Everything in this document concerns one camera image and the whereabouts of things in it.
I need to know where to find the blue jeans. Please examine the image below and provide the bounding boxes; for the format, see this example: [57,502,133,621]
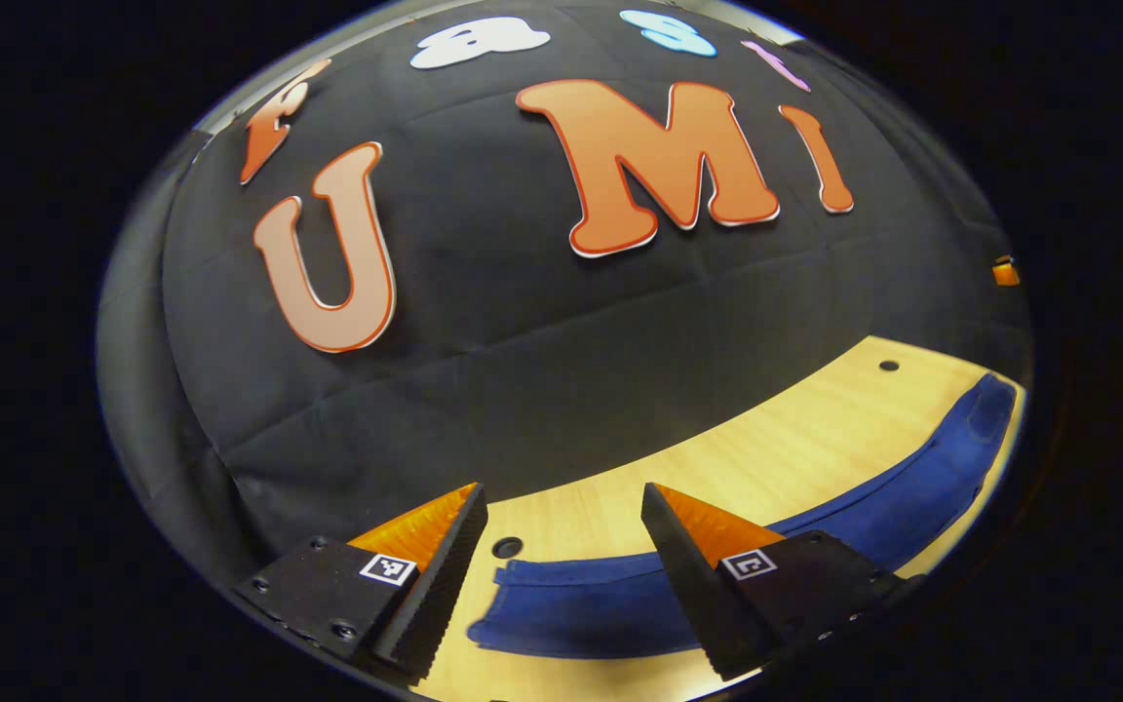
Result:
[467,373,1019,660]

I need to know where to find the black backdrop cloth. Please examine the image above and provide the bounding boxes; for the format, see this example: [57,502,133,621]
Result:
[97,0,1032,586]

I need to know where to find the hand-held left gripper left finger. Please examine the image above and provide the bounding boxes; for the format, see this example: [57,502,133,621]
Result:
[232,482,489,683]

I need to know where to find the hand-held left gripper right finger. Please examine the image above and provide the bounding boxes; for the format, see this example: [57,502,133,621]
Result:
[640,482,925,683]

